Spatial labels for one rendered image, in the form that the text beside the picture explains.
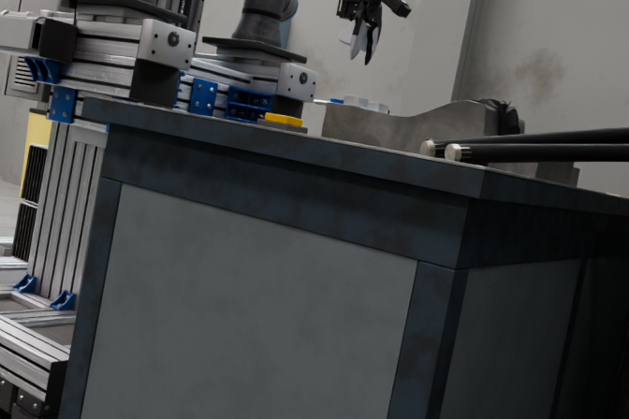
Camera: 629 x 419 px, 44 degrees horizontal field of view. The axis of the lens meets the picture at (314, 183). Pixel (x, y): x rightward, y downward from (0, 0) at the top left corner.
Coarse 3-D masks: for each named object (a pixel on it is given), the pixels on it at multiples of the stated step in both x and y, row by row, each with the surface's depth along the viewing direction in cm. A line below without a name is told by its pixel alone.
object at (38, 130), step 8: (32, 112) 563; (40, 112) 556; (32, 120) 561; (40, 120) 557; (48, 120) 556; (32, 128) 561; (40, 128) 558; (48, 128) 557; (32, 136) 561; (40, 136) 558; (48, 136) 558; (40, 144) 558; (48, 144) 558; (24, 152) 569; (24, 160) 567; (24, 168) 566
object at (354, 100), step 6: (348, 96) 179; (354, 96) 179; (318, 102) 186; (324, 102) 185; (336, 102) 182; (342, 102) 181; (348, 102) 179; (354, 102) 179; (360, 102) 180; (366, 102) 182
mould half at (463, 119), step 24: (336, 120) 174; (360, 120) 171; (384, 120) 168; (408, 120) 164; (432, 120) 162; (456, 120) 159; (480, 120) 156; (384, 144) 167; (408, 144) 164; (504, 168) 153; (528, 168) 150; (552, 168) 158
